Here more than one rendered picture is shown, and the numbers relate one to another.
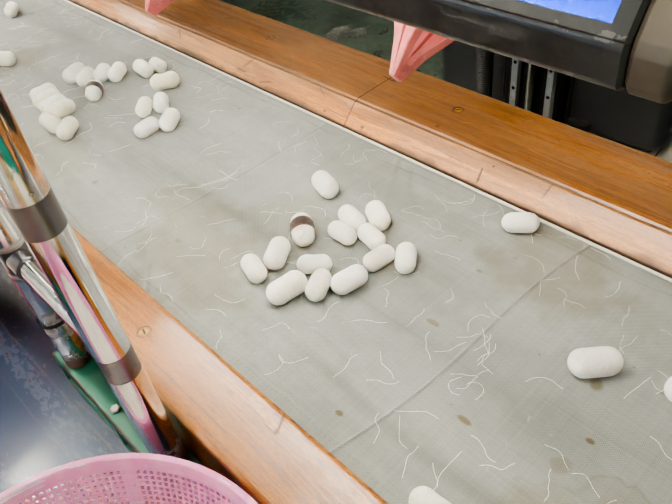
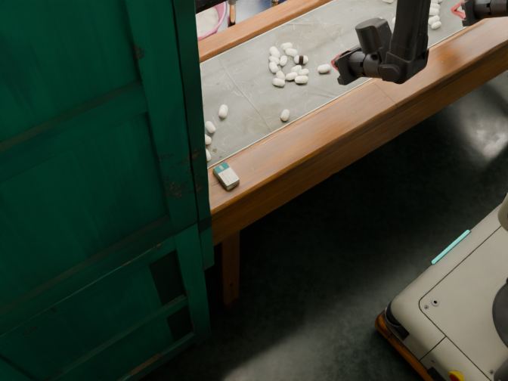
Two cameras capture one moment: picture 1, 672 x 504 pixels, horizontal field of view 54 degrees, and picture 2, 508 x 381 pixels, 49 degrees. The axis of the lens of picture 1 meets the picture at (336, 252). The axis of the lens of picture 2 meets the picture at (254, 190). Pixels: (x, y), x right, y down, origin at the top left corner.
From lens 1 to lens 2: 1.33 m
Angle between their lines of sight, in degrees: 55
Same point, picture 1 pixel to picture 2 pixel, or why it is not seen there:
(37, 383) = not seen: hidden behind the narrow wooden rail
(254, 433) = (222, 38)
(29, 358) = not seen: hidden behind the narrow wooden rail
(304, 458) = (212, 45)
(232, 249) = (300, 44)
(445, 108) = (356, 108)
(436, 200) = (308, 100)
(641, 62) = not seen: outside the picture
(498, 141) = (327, 117)
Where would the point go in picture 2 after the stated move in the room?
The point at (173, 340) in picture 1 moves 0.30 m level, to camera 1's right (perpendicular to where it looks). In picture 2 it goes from (258, 24) to (250, 107)
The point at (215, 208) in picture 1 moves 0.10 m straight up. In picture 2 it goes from (324, 41) to (329, 13)
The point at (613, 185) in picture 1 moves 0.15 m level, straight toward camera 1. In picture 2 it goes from (289, 139) to (239, 111)
